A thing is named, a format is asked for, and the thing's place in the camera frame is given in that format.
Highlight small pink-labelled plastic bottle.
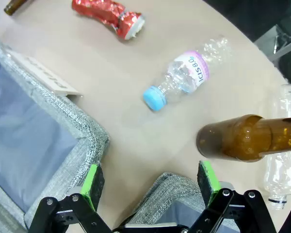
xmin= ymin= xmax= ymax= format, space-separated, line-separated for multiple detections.
xmin=142 ymin=36 xmax=232 ymax=112

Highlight person in black top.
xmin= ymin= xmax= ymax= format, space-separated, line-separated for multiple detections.
xmin=203 ymin=0 xmax=291 ymax=42

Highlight brown glass bottle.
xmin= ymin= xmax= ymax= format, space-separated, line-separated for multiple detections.
xmin=195 ymin=114 xmax=291 ymax=163
xmin=3 ymin=0 xmax=27 ymax=17

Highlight grey woven basket labelled Plastic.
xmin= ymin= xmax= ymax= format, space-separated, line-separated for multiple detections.
xmin=0 ymin=33 xmax=110 ymax=231

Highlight grey woven basket labelled Can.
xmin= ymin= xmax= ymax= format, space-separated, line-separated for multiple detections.
xmin=126 ymin=172 xmax=241 ymax=233

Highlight crushed red can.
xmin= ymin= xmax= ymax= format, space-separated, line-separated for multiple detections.
xmin=71 ymin=0 xmax=146 ymax=41

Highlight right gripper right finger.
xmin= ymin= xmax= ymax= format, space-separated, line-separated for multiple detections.
xmin=191 ymin=160 xmax=277 ymax=233

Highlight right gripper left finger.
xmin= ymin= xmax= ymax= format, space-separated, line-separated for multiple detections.
xmin=29 ymin=164 xmax=112 ymax=233

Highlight white printed label card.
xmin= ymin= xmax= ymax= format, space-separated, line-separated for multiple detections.
xmin=8 ymin=50 xmax=83 ymax=96

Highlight large clear plastic bottle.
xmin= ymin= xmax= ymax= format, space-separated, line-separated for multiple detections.
xmin=263 ymin=83 xmax=291 ymax=211

